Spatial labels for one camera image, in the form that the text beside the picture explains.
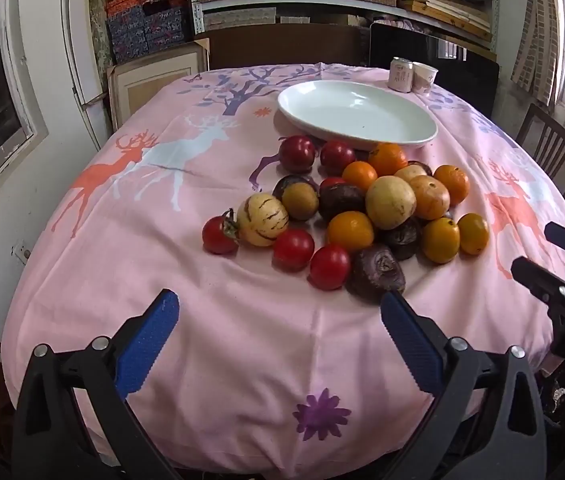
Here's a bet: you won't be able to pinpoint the small yellow-orange citrus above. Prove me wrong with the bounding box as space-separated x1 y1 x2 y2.
421 217 461 265
457 212 490 256
325 210 375 254

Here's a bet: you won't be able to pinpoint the striped pepino melon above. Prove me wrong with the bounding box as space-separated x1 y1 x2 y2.
236 193 290 248

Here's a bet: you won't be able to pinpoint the yellow-brown longan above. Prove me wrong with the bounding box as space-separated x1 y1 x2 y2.
281 183 320 221

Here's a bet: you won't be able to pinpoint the orange mandarin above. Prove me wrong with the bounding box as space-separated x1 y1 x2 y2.
367 142 408 177
341 160 379 193
433 164 471 206

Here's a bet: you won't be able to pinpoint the white metal shelf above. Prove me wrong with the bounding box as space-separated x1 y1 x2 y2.
187 0 500 51

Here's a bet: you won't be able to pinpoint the mottled grey board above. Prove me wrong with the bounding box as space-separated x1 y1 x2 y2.
87 0 114 66

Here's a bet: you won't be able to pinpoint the white leaning boards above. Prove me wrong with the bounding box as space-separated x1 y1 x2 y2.
60 0 113 151

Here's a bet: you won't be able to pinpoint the pink drink can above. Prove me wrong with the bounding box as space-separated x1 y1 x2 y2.
388 56 415 93

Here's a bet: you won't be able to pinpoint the grey boxes under shelf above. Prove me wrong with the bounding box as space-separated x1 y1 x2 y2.
205 7 278 31

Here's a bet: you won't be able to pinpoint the white paper cup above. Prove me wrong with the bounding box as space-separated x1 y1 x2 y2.
411 61 437 96

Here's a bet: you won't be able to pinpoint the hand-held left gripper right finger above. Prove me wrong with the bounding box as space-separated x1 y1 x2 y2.
377 290 548 480

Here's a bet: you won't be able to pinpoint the white oval plate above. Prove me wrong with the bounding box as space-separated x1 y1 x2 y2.
277 80 439 149

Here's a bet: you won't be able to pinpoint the brown wooden board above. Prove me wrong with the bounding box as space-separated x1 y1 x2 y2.
207 25 370 71

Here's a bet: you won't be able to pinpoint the cardboard framed panel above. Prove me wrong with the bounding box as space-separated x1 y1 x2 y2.
106 37 210 131

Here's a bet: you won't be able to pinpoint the pink deer print tablecloth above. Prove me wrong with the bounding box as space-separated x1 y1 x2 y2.
0 62 565 476

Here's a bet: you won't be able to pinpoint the stack of wooden frames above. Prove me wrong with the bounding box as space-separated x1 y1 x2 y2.
402 0 493 43

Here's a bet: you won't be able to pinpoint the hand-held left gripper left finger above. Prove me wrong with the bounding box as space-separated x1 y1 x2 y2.
11 288 183 480

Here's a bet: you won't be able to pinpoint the black flat panel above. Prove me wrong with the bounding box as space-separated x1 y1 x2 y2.
368 21 500 116

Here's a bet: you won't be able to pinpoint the stack of blue patterned boxes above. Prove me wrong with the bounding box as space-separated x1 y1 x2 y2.
105 0 193 63

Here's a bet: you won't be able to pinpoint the beige checked curtain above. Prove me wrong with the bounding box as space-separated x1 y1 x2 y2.
511 0 565 106

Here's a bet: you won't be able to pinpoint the dark water chestnut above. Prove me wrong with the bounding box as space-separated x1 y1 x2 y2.
345 244 407 306
380 215 423 261
272 174 319 202

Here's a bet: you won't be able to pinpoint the dark wooden chair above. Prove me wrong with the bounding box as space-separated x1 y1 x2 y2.
515 103 565 201

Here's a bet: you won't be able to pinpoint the pale yellow passion fruit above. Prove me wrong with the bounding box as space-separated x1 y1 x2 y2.
409 175 451 221
393 164 428 184
365 175 417 230

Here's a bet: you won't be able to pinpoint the dark red plum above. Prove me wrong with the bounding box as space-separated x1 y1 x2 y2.
319 140 357 176
278 135 317 173

